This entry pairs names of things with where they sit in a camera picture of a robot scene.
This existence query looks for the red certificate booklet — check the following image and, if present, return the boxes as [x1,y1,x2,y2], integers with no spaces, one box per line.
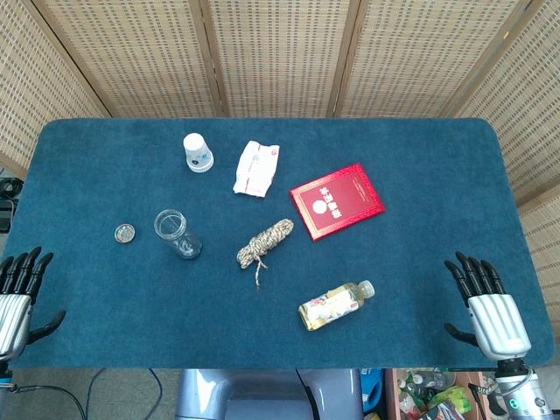
[289,162,387,242]

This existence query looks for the wooden box with clutter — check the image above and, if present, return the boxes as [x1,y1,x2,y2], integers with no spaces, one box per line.
[384,368,500,420]

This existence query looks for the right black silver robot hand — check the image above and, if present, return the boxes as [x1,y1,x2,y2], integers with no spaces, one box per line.
[443,250,533,362]

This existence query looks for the black floor cable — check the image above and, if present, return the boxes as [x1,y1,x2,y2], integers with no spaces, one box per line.
[10,383,88,420]

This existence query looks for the blue bag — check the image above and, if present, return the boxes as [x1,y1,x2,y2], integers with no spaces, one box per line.
[360,368,387,415]

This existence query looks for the woven rattan screen panel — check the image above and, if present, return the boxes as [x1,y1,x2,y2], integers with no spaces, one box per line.
[334,0,533,118]
[452,0,560,342]
[199,0,362,118]
[32,0,228,118]
[0,0,111,180]

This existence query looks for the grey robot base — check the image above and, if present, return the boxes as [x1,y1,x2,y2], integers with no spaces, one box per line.
[174,368,365,420]

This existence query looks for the blue floor cable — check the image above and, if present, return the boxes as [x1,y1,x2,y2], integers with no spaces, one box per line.
[84,368,109,420]

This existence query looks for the clear glass jar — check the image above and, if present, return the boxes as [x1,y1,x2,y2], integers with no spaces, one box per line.
[153,209,204,260]

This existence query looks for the yellow drink plastic bottle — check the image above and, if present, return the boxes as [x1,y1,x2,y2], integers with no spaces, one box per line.
[297,279,376,333]

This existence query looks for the black cable bundle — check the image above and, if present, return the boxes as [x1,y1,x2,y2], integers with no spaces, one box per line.
[0,176,24,199]

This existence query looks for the blue table cloth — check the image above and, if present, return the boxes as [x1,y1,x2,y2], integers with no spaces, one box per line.
[9,116,553,371]

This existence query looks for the white snack packet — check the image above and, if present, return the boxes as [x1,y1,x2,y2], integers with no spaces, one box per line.
[232,140,281,199]

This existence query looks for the coiled braided rope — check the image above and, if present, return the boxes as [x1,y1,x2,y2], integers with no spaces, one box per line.
[236,218,295,290]

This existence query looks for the stacked floral paper cups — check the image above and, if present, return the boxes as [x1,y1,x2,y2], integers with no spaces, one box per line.
[182,132,215,173]

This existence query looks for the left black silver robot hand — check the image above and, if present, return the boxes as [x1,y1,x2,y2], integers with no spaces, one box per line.
[0,246,67,360]

